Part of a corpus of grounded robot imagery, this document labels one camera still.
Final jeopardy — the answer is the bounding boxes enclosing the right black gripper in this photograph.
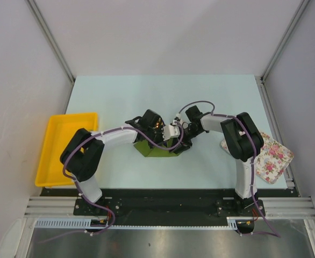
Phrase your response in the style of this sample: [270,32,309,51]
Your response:
[169,125,203,155]

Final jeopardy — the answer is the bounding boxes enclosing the green paper napkin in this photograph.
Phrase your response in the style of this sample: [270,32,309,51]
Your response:
[134,140,180,157]

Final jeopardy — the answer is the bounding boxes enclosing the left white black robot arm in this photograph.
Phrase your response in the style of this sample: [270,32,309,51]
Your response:
[60,109,166,215]

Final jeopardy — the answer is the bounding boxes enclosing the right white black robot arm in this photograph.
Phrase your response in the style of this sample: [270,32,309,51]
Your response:
[170,105,264,216]

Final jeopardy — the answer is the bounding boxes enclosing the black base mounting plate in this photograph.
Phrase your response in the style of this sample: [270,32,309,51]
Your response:
[40,188,266,227]

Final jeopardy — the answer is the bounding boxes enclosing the floral patterned tray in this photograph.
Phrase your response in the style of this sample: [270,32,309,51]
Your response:
[218,131,295,185]

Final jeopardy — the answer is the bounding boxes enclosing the yellow plastic tray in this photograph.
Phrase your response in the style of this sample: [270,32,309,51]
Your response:
[35,112,98,187]

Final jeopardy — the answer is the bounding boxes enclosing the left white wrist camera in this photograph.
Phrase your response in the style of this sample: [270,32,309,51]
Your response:
[162,124,181,141]

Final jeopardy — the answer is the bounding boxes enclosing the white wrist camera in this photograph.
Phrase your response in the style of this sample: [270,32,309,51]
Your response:
[173,113,183,125]
[162,124,181,141]

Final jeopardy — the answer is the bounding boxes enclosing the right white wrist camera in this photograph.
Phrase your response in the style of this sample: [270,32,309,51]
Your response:
[173,113,183,125]

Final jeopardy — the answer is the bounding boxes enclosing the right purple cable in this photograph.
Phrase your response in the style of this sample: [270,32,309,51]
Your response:
[177,101,281,238]

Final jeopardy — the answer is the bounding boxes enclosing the white slotted cable duct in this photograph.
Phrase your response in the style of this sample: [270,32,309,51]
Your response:
[35,217,254,231]

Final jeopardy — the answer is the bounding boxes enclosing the aluminium frame rail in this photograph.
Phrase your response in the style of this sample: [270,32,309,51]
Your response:
[17,196,315,257]

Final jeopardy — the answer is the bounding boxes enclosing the left aluminium corner post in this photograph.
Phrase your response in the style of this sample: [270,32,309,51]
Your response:
[25,0,76,83]

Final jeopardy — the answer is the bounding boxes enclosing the aluminium corner post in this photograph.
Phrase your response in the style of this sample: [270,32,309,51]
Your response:
[261,0,311,81]
[25,0,76,83]

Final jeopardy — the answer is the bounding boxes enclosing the right aluminium corner post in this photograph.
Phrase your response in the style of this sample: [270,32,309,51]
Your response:
[261,0,311,81]

